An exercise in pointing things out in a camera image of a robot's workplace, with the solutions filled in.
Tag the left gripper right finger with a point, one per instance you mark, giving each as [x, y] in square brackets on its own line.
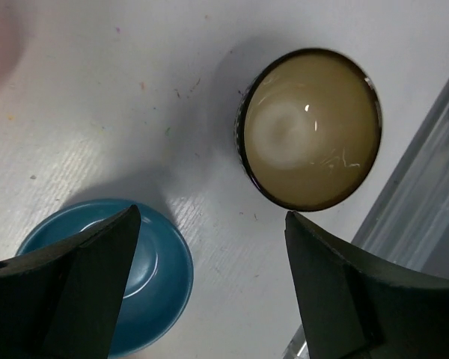
[356, 305]

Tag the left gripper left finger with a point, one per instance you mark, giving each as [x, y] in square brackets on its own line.
[63, 301]

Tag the beige brown bowl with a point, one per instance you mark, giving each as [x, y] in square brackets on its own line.
[308, 129]

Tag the orange bowl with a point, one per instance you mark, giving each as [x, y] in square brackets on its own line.
[15, 19]

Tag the blue bowl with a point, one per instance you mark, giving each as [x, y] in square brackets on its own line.
[160, 279]

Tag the aluminium mounting rail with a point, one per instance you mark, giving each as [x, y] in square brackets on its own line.
[409, 223]

